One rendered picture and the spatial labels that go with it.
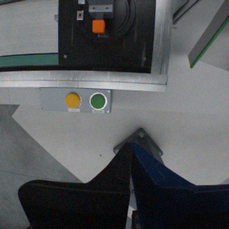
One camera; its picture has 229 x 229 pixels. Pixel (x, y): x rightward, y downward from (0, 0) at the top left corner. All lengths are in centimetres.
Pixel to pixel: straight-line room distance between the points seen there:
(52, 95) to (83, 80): 10
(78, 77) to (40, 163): 171
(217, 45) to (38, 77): 46
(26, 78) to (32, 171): 180
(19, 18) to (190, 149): 77
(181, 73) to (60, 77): 39
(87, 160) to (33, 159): 148
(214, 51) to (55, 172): 194
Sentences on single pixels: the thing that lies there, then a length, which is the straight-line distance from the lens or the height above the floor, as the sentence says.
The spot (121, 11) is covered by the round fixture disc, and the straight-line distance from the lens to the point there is 35.
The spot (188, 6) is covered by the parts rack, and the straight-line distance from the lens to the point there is 40.
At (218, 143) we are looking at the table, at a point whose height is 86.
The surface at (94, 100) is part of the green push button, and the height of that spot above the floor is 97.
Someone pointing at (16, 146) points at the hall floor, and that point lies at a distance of 204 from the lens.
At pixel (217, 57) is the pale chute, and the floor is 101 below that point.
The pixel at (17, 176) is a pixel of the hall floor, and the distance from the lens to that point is 243.
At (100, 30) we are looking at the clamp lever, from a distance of 25.
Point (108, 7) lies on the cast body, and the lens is 28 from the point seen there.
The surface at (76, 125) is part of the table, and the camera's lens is 51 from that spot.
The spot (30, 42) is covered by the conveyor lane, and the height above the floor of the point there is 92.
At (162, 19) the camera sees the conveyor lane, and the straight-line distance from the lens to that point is 40.
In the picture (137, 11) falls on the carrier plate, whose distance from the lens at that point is 38.
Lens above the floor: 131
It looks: 73 degrees down
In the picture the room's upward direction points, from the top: 175 degrees counter-clockwise
